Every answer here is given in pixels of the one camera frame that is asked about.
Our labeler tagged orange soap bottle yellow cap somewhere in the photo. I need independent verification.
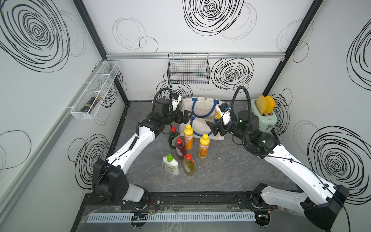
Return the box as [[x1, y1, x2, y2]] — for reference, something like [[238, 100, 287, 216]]
[[214, 111, 222, 120], [198, 134, 210, 159], [184, 124, 194, 150]]

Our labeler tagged white bag with blue handles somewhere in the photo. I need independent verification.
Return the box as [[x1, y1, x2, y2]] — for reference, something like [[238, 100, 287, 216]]
[[179, 97, 224, 141]]

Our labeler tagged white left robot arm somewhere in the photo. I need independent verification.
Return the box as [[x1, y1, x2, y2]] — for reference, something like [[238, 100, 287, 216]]
[[91, 96, 192, 203]]

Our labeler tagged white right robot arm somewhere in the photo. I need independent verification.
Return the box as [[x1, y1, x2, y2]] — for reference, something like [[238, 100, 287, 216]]
[[207, 109, 349, 232]]

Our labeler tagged green soap bottle red cap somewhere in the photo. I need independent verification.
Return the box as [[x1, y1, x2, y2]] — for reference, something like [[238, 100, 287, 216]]
[[168, 126, 180, 149]]

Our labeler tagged yellow-green soap bottle red cap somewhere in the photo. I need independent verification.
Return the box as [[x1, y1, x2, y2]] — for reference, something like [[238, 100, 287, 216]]
[[183, 154, 195, 176]]

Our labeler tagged white soap bottle green cap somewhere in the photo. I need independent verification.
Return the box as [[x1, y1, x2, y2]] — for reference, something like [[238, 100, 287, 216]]
[[162, 154, 180, 176]]

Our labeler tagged mint green toaster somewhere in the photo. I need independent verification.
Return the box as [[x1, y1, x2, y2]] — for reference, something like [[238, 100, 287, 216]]
[[251, 99, 278, 133]]

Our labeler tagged yellow toy toast slice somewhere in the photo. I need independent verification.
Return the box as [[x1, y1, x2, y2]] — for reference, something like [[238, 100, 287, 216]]
[[256, 95, 268, 115]]

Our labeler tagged dark bottle in shelf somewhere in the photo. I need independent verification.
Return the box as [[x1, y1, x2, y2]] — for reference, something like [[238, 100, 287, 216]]
[[80, 96, 100, 114]]

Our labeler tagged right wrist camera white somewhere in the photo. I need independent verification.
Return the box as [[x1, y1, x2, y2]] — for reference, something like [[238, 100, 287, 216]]
[[216, 102, 232, 126]]

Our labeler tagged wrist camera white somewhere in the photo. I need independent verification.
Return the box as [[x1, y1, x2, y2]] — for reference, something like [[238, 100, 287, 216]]
[[171, 93, 182, 112], [216, 102, 232, 126]]

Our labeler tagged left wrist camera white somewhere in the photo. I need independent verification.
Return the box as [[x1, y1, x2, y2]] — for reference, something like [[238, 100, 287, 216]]
[[171, 93, 182, 112]]

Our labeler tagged black wire wall basket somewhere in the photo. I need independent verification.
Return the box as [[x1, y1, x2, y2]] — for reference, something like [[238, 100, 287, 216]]
[[167, 58, 211, 84]]

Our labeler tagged white wire wall shelf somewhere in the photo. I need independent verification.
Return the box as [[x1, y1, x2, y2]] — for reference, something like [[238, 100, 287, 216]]
[[71, 61, 120, 120]]

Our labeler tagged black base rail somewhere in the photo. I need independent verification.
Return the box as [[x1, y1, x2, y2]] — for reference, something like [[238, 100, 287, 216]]
[[80, 191, 283, 211]]

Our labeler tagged aluminium wall rail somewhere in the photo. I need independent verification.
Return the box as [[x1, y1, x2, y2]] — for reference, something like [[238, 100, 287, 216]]
[[106, 52, 286, 60]]

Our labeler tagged grey slotted cable duct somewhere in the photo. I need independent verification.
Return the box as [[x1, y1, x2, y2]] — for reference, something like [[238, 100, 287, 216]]
[[86, 212, 256, 223]]

